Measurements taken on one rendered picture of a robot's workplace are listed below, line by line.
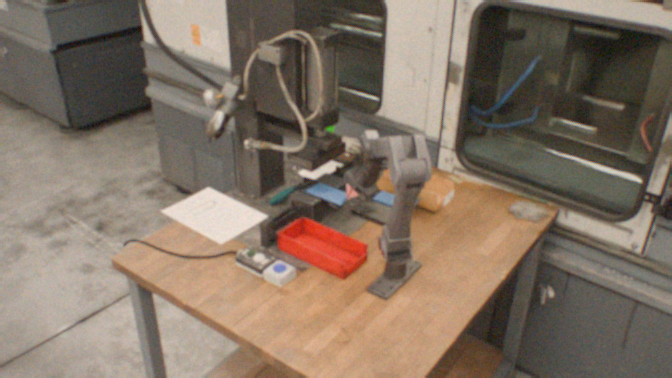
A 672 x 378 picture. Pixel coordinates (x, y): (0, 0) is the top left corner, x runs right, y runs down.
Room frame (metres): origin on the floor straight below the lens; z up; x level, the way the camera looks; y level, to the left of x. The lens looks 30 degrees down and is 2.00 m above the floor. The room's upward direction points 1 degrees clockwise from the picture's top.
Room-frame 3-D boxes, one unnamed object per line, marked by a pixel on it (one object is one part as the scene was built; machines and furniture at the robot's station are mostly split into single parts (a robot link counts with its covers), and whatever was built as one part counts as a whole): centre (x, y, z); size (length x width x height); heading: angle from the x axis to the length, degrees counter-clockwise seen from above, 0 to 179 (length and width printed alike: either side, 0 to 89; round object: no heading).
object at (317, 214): (1.76, 0.05, 0.94); 0.20 x 0.10 x 0.07; 144
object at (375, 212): (1.75, -0.17, 0.91); 0.17 x 0.16 x 0.02; 144
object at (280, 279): (1.38, 0.16, 0.90); 0.07 x 0.07 x 0.06; 54
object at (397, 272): (1.39, -0.18, 0.94); 0.20 x 0.07 x 0.08; 144
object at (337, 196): (1.71, 0.01, 1.00); 0.15 x 0.07 x 0.03; 54
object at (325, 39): (1.75, 0.06, 1.37); 0.11 x 0.09 x 0.30; 144
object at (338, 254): (1.50, 0.04, 0.93); 0.25 x 0.12 x 0.06; 54
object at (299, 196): (1.76, 0.05, 0.98); 0.20 x 0.10 x 0.01; 144
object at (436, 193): (1.87, -0.28, 0.93); 0.25 x 0.13 x 0.08; 54
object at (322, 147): (1.78, 0.12, 1.22); 0.26 x 0.18 x 0.30; 54
